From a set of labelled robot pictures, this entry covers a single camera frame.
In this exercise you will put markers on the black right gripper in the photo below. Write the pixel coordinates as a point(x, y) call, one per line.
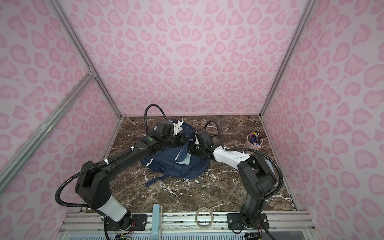
point(191, 147)

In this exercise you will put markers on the navy blue student backpack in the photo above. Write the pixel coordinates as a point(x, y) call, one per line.
point(165, 161)

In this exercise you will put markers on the pink pen holder cup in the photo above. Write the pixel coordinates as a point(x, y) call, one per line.
point(254, 141)

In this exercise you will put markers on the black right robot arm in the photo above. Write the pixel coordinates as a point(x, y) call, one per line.
point(261, 176)

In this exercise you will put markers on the clear tape roll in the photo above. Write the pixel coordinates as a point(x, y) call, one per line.
point(204, 218)

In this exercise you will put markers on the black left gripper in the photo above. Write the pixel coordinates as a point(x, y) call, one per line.
point(182, 142)

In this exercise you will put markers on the teal ruler stand post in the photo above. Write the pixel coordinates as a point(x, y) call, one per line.
point(157, 215)

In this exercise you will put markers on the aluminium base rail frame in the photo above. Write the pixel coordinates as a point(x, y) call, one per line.
point(181, 226)

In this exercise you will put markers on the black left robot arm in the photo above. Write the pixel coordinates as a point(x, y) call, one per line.
point(93, 181)

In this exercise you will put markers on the light blue calculator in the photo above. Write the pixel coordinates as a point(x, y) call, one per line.
point(186, 160)

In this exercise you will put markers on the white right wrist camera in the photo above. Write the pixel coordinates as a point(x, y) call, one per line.
point(196, 140)

